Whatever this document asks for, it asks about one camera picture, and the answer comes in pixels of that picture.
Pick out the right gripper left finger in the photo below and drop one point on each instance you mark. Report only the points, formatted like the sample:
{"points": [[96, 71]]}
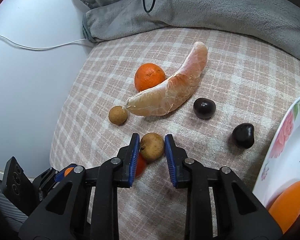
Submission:
{"points": [[84, 204]]}

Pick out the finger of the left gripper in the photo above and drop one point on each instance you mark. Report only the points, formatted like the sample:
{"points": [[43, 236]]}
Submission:
{"points": [[60, 174]]}

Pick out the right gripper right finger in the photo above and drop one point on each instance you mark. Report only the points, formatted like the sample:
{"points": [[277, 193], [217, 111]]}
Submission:
{"points": [[219, 204]]}

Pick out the large orange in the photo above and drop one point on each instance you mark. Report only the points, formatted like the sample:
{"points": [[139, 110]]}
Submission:
{"points": [[286, 208]]}

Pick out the longan fruit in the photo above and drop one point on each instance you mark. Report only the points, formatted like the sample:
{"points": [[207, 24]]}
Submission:
{"points": [[151, 147]]}

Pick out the pomelo segment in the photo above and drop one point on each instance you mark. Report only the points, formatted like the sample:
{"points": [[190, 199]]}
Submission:
{"points": [[174, 91]]}

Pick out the small mandarin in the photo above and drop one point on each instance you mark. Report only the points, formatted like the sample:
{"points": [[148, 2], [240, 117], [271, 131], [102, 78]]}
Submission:
{"points": [[68, 170], [147, 76]]}

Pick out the floral white plate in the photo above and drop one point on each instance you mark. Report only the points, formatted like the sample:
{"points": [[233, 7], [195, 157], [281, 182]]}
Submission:
{"points": [[281, 166]]}

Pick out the red cherry tomato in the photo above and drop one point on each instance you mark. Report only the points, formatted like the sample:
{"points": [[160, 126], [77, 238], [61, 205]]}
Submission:
{"points": [[141, 166]]}

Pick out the longan fruit tan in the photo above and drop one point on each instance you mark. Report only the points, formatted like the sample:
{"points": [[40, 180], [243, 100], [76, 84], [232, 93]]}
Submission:
{"points": [[117, 115]]}

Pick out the dark cherry round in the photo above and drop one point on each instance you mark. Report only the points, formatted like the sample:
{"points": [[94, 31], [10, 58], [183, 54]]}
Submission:
{"points": [[204, 108]]}

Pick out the pink plaid tablecloth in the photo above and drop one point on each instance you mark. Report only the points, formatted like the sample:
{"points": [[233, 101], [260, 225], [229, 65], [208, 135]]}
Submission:
{"points": [[249, 81]]}

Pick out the grey folded blanket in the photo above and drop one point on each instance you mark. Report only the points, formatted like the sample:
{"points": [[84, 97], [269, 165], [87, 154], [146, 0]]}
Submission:
{"points": [[275, 21]]}

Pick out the black camera box left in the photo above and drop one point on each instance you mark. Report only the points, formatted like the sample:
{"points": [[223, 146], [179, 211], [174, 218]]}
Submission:
{"points": [[18, 189]]}

